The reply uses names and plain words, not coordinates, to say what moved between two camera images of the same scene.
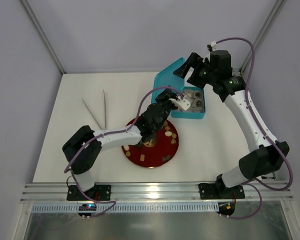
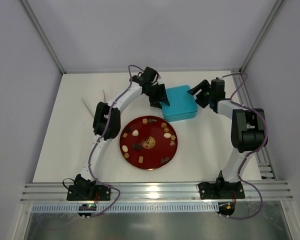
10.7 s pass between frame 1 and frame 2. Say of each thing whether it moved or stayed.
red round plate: stayed
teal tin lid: moved
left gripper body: moved
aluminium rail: stayed
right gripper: moved
